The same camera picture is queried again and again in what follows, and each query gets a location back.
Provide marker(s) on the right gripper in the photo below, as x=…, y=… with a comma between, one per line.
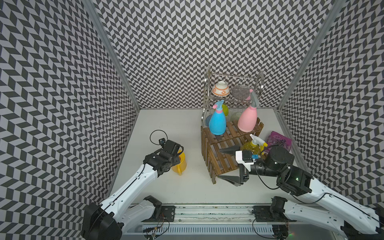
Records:
x=237, y=180

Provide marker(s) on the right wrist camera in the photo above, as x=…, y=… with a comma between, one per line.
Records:
x=246, y=159

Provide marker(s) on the yellow watering can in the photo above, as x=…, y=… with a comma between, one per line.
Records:
x=181, y=167

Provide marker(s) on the yellow spray bottle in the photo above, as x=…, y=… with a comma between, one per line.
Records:
x=256, y=145

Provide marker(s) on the purple box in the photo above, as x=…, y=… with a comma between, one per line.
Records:
x=277, y=139

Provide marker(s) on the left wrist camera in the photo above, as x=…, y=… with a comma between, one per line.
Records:
x=162, y=141

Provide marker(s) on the blue spray bottle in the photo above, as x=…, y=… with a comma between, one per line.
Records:
x=218, y=124

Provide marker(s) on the pink spray bottle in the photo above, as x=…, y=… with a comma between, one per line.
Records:
x=248, y=119

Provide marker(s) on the wooden slatted shelf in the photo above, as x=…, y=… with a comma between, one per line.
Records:
x=219, y=151

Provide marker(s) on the blue bowl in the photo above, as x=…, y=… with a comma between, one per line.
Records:
x=207, y=121

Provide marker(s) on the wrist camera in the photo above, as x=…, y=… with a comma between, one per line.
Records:
x=162, y=141
x=246, y=159

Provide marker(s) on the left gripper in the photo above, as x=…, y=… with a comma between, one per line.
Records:
x=176, y=157

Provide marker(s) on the glass plate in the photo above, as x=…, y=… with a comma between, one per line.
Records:
x=241, y=93

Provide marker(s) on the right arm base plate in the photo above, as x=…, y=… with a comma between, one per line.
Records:
x=263, y=214

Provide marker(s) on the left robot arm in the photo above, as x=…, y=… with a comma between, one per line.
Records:
x=115, y=215

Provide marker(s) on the pale green bowl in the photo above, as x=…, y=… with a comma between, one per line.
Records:
x=235, y=116

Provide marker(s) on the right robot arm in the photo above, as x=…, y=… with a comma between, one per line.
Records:
x=315, y=204

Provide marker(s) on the metal dish rack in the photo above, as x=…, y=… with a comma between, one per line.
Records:
x=257, y=83

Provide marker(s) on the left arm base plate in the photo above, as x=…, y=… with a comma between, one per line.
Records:
x=167, y=213

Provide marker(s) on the orange patterned bowl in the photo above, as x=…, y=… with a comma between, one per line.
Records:
x=221, y=89

